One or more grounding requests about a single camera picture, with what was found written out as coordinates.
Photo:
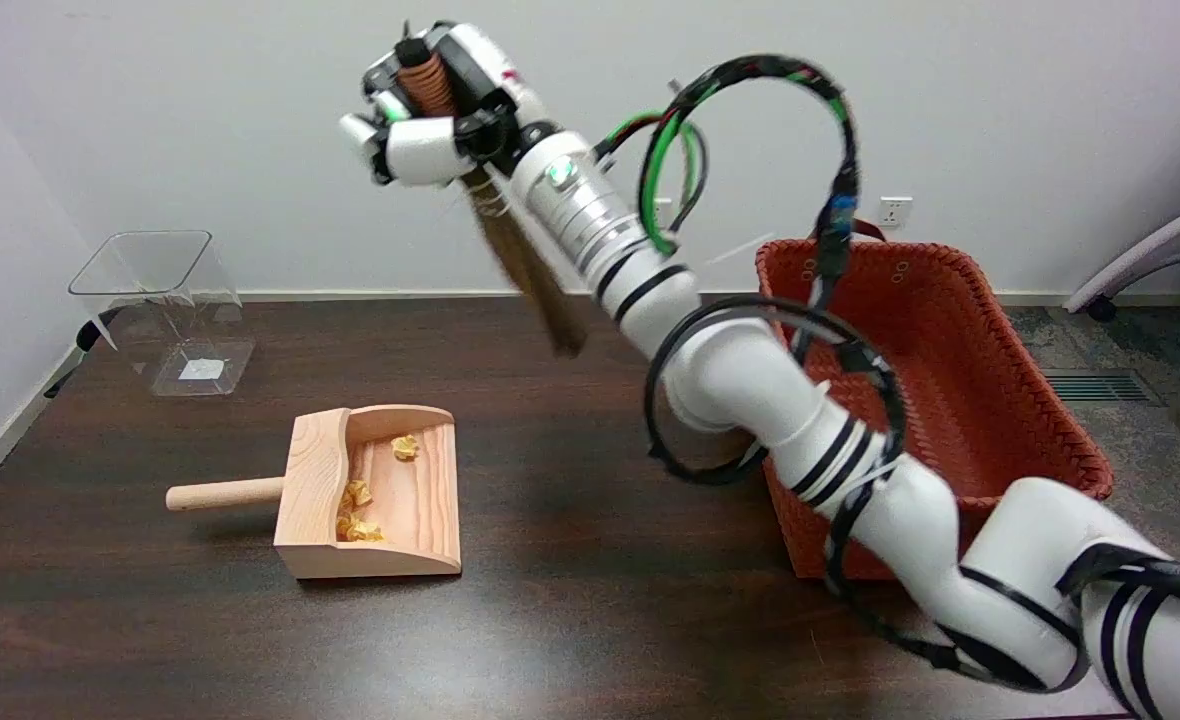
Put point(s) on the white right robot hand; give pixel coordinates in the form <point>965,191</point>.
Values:
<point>430,145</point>

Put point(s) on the small brown hand broom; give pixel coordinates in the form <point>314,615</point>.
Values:
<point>530,270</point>

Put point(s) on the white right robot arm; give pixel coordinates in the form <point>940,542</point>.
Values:
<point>850,470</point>

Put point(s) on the orange woven basket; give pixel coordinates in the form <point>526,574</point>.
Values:
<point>950,400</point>

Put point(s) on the crumpled yellow paper scrap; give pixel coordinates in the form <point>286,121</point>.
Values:
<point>356,494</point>
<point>358,529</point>
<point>405,447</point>

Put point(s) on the clear plastic bin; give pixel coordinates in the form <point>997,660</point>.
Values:
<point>165,310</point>

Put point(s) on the wooden dustpan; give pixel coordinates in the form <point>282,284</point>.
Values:
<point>380,495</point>

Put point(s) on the floor vent grille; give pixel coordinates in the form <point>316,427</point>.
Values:
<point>1100,386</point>

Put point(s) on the grey office chair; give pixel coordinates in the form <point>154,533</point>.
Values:
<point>1150,260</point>

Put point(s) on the white wall power outlet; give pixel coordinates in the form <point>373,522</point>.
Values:
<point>894,211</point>

